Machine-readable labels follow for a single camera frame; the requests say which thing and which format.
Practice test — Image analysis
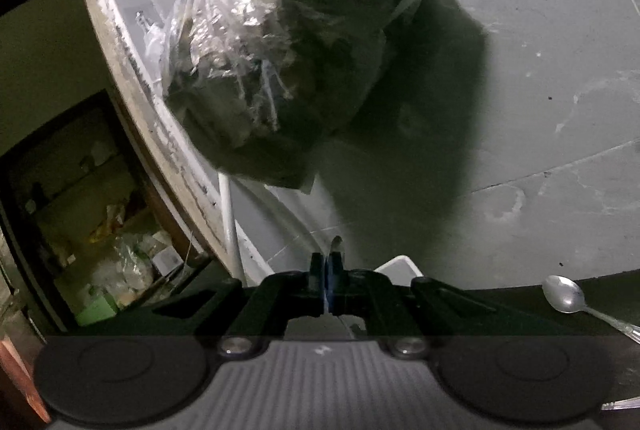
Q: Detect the plastic bag of vegetables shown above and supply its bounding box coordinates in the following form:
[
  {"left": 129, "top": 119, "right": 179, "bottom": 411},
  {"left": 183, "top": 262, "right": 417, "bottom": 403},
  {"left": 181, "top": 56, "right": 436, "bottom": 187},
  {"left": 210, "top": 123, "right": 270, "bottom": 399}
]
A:
[{"left": 145, "top": 0, "right": 446, "bottom": 191}]

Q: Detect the white hose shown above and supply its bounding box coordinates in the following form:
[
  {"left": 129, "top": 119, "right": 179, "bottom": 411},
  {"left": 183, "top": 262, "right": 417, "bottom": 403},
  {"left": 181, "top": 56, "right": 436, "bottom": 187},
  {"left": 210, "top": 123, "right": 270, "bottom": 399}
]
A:
[{"left": 218, "top": 173, "right": 247, "bottom": 287}]

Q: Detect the green box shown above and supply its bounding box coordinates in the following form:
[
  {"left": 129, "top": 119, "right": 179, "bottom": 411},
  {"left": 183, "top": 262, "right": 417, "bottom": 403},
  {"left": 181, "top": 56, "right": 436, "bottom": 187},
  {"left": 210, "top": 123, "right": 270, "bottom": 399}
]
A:
[{"left": 76, "top": 296, "right": 120, "bottom": 327}]

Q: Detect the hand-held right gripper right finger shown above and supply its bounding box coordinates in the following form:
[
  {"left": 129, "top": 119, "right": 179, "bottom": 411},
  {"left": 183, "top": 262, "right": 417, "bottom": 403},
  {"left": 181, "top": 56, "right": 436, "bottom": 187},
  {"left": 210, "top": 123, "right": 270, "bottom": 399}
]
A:
[{"left": 329, "top": 253, "right": 501, "bottom": 354}]

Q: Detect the clear plastic bags clutter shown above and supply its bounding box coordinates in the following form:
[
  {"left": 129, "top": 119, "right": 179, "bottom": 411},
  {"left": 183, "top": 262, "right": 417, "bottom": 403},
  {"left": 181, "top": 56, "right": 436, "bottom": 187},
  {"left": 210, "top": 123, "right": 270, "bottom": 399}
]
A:
[{"left": 89, "top": 233, "right": 177, "bottom": 307}]

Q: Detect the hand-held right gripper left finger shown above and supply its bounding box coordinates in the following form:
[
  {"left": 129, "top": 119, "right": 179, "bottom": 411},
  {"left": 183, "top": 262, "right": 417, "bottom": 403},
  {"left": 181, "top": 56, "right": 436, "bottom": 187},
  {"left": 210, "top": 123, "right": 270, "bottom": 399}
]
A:
[{"left": 152, "top": 253, "right": 328, "bottom": 354}]

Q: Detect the brown wooden piece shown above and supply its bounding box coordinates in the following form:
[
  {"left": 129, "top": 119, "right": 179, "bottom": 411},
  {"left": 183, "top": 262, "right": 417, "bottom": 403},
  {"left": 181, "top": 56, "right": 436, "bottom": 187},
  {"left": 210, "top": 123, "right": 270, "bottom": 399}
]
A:
[{"left": 0, "top": 334, "right": 52, "bottom": 426}]

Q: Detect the storage cupboard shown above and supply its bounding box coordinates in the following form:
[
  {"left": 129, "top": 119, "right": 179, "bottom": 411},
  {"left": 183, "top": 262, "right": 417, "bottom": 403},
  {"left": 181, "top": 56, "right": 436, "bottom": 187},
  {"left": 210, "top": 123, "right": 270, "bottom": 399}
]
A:
[{"left": 0, "top": 0, "right": 216, "bottom": 336}]

